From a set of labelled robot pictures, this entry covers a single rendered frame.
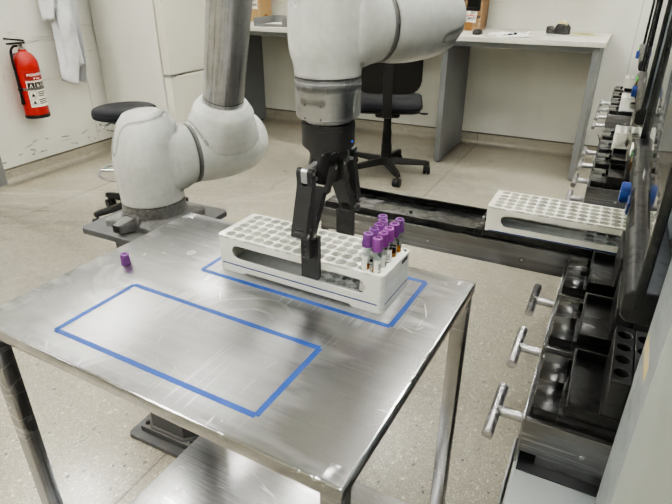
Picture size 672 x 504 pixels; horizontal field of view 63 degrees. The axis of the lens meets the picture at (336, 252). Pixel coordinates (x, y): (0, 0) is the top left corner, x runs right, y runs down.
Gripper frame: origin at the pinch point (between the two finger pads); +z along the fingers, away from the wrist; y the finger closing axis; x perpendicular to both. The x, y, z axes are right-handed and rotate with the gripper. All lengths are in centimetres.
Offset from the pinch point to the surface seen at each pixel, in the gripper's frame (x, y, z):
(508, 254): 21.7, -30.9, 9.2
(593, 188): 32, -72, 7
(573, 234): 32, -40, 7
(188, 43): -260, -251, 5
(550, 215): 27.3, -35.0, 1.5
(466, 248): 13.7, -30.6, 9.8
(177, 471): -34, 8, 60
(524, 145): -38, -386, 83
